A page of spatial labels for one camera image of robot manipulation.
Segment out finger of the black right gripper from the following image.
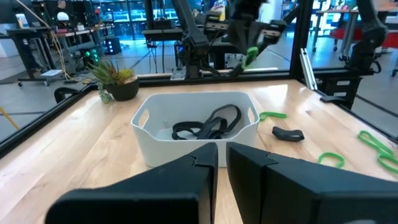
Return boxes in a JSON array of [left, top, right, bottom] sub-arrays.
[[248, 32, 272, 65], [229, 52, 251, 78]]

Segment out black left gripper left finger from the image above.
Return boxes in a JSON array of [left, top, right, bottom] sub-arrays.
[[45, 142, 219, 224]]

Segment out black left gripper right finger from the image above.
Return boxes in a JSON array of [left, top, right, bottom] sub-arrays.
[[226, 142, 398, 224]]

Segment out green rubber band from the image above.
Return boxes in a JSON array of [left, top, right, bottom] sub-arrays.
[[259, 111, 288, 122], [317, 151, 346, 169], [377, 153, 398, 175], [241, 45, 259, 70], [356, 130, 395, 157]]

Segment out small thick black rubber band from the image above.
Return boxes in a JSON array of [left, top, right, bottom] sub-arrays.
[[272, 126, 305, 142]]

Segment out black robot base box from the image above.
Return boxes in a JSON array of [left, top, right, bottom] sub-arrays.
[[319, 70, 364, 110]]

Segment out white plastic bin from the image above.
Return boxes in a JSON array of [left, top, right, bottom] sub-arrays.
[[130, 90, 261, 169]]

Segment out red chair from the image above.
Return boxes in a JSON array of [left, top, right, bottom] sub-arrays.
[[328, 27, 363, 42]]

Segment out succulent plant in black pot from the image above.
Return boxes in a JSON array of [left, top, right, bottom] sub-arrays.
[[88, 59, 140, 105]]

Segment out black box with blue lights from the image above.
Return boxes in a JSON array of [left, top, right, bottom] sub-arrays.
[[103, 36, 123, 56]]

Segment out black chair armrest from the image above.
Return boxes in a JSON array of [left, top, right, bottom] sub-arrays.
[[53, 86, 81, 105]]

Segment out device with green lights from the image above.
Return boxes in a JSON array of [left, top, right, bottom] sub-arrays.
[[79, 46, 101, 65]]

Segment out white paper sheet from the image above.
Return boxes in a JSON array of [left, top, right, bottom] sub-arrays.
[[39, 68, 64, 78]]

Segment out black workshop desk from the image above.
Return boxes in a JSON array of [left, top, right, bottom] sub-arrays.
[[5, 24, 108, 88]]

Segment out black table edge rail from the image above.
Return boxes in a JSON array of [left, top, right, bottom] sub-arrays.
[[0, 83, 97, 158], [136, 70, 293, 87], [310, 88, 398, 142]]

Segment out black frame post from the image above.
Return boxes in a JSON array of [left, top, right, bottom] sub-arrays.
[[289, 0, 313, 80]]

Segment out aluminium bracket bar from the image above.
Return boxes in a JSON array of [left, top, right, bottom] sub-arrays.
[[299, 47, 318, 91]]

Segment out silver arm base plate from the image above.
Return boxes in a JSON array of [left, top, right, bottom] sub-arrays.
[[170, 67, 187, 81]]

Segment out thick yellow cable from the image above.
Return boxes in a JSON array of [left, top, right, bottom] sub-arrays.
[[0, 106, 20, 131]]

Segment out yellow hanging cable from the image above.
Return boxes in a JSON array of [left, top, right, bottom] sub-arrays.
[[14, 0, 73, 82]]

